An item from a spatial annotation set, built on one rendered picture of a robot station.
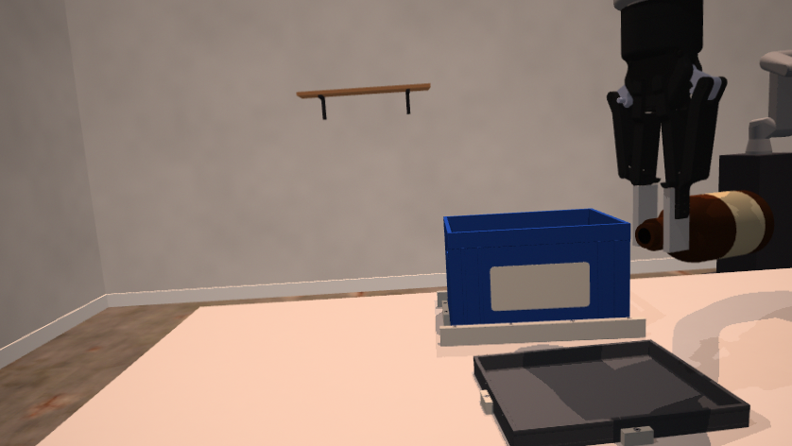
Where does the blue plastic crate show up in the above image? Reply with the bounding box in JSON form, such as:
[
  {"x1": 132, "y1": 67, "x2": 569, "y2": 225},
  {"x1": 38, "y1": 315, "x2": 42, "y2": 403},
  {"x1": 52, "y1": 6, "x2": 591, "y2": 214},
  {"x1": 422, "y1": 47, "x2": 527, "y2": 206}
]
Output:
[{"x1": 443, "y1": 208, "x2": 630, "y2": 326}]

